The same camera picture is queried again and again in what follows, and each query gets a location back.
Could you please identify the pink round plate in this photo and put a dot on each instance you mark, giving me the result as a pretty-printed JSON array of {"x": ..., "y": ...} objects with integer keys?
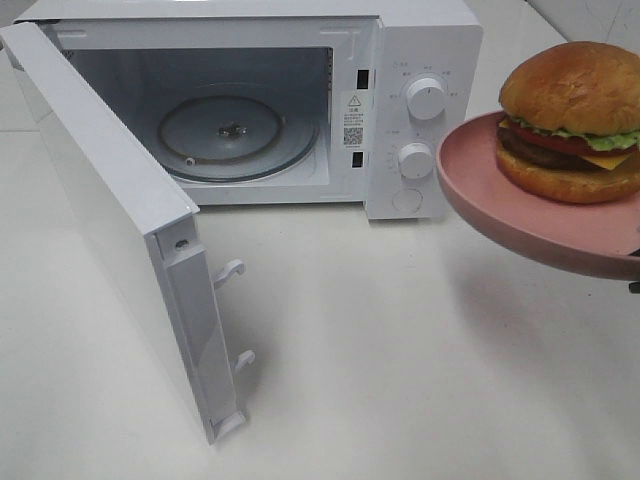
[{"x": 599, "y": 240}]

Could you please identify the burger with lettuce and cheese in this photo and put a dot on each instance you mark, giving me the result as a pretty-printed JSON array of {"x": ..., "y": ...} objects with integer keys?
[{"x": 570, "y": 125}]

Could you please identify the round white door release button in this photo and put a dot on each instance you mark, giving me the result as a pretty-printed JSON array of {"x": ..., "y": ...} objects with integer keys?
[{"x": 407, "y": 201}]

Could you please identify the white timer knob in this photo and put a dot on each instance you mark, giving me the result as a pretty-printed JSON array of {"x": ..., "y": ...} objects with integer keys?
[{"x": 415, "y": 161}]

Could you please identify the white upper power knob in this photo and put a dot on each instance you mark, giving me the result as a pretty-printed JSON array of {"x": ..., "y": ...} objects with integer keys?
[{"x": 426, "y": 97}]

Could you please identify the white microwave oven body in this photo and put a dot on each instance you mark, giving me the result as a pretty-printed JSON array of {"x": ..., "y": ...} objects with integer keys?
[{"x": 345, "y": 64}]

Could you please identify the glass microwave turntable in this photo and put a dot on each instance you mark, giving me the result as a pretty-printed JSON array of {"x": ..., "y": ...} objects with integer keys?
[{"x": 232, "y": 138}]

